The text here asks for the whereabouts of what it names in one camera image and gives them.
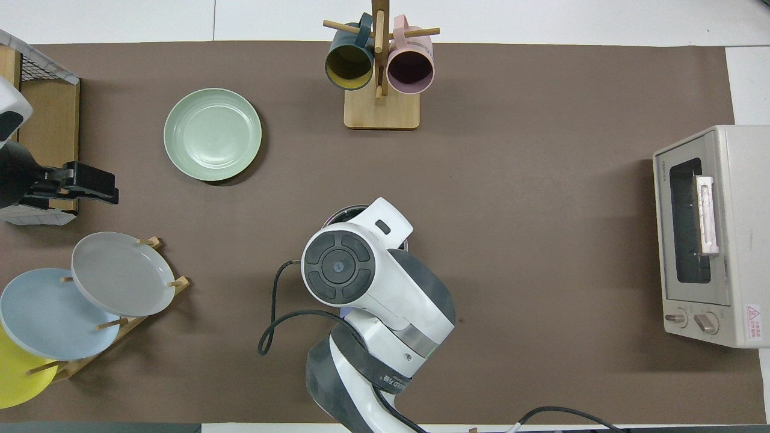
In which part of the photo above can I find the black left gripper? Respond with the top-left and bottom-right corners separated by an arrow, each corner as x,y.
25,161 -> 120,206

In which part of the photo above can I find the glass lid with blue knob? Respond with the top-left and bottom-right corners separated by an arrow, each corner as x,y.
328,206 -> 369,228

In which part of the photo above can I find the grey plate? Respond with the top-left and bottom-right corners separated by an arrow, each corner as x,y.
71,232 -> 176,318

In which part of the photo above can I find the light green plate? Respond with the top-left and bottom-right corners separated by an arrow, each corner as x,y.
164,88 -> 263,182

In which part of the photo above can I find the light blue plate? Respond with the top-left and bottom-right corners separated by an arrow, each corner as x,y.
0,268 -> 121,361

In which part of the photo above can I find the wooden plate rack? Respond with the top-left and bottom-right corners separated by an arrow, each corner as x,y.
25,236 -> 191,383

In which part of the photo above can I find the yellow plate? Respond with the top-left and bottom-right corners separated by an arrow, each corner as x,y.
0,325 -> 59,410

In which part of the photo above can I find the white marbled panel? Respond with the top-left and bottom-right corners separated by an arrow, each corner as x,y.
5,203 -> 77,227
0,29 -> 81,85

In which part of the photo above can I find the brown wooden shelf board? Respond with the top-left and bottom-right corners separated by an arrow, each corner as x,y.
17,77 -> 81,215

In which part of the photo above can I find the dark teal mug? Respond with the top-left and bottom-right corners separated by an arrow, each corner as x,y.
325,13 -> 375,91

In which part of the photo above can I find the wooden mug tree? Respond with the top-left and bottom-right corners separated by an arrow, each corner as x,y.
323,0 -> 441,131

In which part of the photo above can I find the pink mug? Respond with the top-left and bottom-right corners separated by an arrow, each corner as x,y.
386,15 -> 435,96

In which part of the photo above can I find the brown table mat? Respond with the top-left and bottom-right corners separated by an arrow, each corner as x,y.
0,41 -> 766,425

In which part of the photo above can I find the cream toaster oven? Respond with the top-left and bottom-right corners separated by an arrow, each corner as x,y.
653,124 -> 770,349

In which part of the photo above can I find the black wire mesh rack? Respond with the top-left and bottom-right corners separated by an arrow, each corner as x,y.
0,36 -> 81,86

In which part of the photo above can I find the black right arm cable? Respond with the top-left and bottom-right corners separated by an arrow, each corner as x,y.
257,259 -> 626,433

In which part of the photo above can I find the dark pot with blue handle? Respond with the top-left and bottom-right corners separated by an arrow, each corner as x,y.
322,204 -> 411,318

